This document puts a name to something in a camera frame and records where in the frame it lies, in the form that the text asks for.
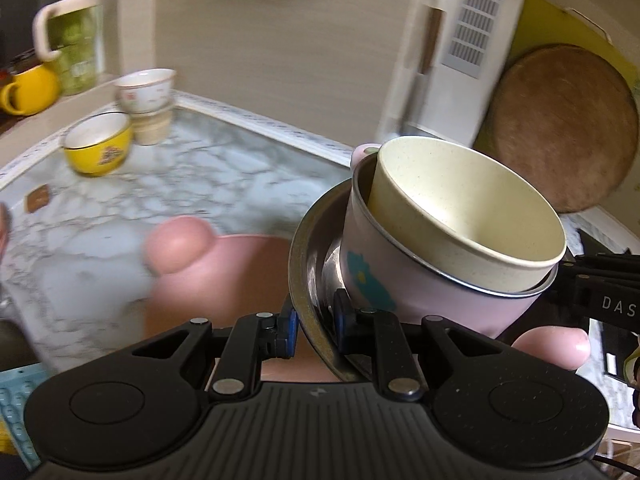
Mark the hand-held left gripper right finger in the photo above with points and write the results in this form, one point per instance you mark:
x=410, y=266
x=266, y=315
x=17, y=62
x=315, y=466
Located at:
x=344, y=325

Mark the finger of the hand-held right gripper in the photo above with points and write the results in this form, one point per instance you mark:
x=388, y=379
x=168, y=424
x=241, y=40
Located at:
x=607, y=265

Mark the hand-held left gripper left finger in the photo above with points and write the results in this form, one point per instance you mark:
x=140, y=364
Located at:
x=287, y=332

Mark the stainless steel bowl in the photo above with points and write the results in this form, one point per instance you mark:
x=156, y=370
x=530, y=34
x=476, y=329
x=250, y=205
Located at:
x=312, y=265

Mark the pink steel-lined cup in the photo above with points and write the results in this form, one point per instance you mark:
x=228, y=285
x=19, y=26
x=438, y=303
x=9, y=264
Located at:
x=420, y=280

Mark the pink divided plate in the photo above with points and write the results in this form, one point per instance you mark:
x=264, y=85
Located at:
x=220, y=270

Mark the cream bowl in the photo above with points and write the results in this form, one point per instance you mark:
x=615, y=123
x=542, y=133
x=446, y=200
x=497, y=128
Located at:
x=465, y=205

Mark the round wooden cutting board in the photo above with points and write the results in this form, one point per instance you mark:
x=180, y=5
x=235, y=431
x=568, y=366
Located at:
x=565, y=130

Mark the white patterned edge tape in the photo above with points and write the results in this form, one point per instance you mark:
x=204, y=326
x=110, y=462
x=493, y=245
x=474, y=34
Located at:
x=260, y=122

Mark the beige cup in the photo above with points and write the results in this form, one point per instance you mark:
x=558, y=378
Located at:
x=152, y=127

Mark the yellow-green cutting board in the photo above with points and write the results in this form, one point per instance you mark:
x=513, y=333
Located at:
x=545, y=25

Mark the yellow bowl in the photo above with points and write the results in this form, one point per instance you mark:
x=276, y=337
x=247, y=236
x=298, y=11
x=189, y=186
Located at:
x=97, y=152

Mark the white patterned cup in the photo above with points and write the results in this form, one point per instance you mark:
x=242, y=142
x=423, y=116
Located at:
x=145, y=90

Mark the light blue perforated mat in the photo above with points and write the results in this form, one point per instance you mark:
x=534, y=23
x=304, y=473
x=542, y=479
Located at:
x=15, y=410

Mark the small brown square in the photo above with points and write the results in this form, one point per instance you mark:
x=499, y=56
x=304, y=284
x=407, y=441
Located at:
x=37, y=199

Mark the grey vent grille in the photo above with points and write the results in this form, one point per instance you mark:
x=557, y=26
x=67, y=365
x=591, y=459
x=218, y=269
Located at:
x=472, y=15

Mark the yellow mug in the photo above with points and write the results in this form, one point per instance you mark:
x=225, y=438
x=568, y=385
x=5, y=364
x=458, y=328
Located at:
x=30, y=91

